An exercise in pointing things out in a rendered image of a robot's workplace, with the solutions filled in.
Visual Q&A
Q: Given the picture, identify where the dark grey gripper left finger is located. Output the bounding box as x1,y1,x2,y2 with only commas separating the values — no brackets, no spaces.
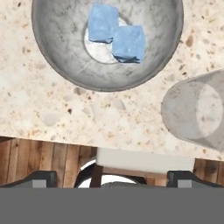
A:
0,171,58,189

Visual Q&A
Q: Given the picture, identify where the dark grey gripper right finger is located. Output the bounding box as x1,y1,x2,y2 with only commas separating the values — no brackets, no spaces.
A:
166,171,224,189

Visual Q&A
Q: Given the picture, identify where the clear glass cup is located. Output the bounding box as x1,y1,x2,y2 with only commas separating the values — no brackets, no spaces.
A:
160,68,224,152

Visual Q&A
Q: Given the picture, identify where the grey marble ice bowl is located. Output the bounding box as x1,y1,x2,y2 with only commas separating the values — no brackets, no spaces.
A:
31,0,185,93

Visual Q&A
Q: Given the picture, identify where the blue ice cube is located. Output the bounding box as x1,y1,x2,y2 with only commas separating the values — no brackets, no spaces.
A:
87,3,120,45
111,24,147,64

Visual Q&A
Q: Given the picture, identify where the white stool with dark legs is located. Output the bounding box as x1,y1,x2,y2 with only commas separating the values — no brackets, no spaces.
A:
73,147,196,189

